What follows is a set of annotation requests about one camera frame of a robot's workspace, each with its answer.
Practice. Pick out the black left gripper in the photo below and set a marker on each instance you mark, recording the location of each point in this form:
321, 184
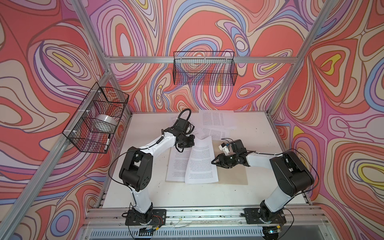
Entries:
191, 143

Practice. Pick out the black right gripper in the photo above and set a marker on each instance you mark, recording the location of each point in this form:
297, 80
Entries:
221, 162

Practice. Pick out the printed paper sheet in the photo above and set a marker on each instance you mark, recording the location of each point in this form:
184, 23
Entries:
200, 169
216, 124
177, 165

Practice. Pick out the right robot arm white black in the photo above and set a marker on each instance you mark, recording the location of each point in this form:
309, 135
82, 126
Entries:
292, 176

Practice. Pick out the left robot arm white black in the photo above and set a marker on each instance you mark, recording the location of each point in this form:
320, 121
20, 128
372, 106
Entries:
137, 167

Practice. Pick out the printed paper sheet back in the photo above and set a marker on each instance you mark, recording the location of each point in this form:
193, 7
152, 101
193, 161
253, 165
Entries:
216, 124

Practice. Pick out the silver tape roll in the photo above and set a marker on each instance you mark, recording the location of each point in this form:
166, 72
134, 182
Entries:
105, 124

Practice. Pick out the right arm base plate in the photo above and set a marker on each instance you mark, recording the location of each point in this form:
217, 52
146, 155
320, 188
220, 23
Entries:
263, 216

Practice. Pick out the black wire basket back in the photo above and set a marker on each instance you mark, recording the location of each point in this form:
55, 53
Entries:
204, 68

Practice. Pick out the black wire basket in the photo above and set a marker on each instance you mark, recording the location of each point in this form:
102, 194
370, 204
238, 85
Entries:
204, 68
80, 131

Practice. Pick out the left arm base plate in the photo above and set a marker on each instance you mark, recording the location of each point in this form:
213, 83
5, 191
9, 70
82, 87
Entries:
152, 217

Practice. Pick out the black wire basket left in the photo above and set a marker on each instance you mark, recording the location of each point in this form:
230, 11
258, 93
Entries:
80, 131

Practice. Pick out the aluminium front rail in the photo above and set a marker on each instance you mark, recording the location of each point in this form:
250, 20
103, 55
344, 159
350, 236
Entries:
297, 222

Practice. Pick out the aluminium frame post right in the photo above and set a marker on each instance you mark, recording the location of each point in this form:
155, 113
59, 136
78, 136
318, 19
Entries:
318, 24

